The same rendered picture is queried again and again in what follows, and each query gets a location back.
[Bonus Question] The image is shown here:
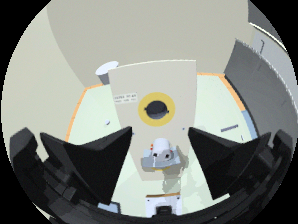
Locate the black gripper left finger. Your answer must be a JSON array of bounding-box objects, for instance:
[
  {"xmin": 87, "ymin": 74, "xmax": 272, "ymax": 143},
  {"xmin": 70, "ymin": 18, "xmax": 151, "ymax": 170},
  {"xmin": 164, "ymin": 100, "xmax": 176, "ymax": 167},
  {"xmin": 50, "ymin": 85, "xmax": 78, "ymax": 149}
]
[{"xmin": 40, "ymin": 125, "xmax": 133, "ymax": 206}]

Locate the white cylinder with two slots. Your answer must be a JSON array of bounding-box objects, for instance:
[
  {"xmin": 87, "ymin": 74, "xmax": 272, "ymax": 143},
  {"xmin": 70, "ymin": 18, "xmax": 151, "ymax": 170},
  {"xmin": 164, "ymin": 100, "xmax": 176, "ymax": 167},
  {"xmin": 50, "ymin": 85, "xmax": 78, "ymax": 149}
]
[{"xmin": 150, "ymin": 139, "xmax": 172, "ymax": 161}]

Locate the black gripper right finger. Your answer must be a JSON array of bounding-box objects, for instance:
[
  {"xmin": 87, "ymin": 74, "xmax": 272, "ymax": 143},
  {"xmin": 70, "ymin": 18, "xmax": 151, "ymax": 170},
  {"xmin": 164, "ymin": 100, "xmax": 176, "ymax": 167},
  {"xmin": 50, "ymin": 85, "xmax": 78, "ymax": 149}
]
[{"xmin": 188, "ymin": 127, "xmax": 271, "ymax": 201}]

